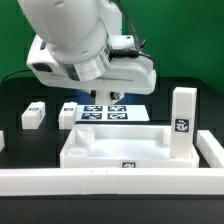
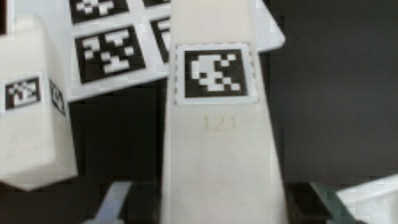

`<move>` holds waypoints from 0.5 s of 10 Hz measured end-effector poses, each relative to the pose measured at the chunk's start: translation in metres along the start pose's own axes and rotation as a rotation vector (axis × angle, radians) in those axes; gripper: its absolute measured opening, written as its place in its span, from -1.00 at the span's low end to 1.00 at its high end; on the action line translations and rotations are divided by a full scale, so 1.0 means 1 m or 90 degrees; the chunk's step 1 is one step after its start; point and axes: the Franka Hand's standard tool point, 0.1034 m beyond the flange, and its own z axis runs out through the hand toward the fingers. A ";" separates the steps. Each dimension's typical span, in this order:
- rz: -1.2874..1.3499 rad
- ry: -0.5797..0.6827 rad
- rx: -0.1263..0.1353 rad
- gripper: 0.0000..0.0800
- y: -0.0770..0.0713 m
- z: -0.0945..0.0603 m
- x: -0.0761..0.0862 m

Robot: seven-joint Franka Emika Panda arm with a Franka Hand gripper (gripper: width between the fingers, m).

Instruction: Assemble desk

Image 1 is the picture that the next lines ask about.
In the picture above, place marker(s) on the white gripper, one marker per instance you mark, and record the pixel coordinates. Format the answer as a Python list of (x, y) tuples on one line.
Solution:
[(99, 73)]

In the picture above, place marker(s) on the white desk top tray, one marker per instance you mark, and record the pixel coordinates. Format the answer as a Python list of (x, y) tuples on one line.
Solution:
[(122, 146)]

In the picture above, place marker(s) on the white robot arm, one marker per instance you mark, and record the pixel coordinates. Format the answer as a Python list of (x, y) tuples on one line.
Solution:
[(79, 44)]

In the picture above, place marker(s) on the white marker base plate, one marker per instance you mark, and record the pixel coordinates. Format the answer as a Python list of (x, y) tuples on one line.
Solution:
[(86, 113)]

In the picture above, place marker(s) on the white left obstacle wall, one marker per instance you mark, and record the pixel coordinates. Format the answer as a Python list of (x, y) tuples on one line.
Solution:
[(2, 142)]

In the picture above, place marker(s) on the white obstacle wall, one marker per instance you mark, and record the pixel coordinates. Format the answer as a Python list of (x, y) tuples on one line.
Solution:
[(2, 142), (210, 148), (116, 181)]

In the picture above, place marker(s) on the white front obstacle wall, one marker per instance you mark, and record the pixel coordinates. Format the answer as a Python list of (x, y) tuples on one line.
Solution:
[(116, 181)]

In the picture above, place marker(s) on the white right obstacle wall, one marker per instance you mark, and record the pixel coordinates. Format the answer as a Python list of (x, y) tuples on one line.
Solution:
[(210, 148)]

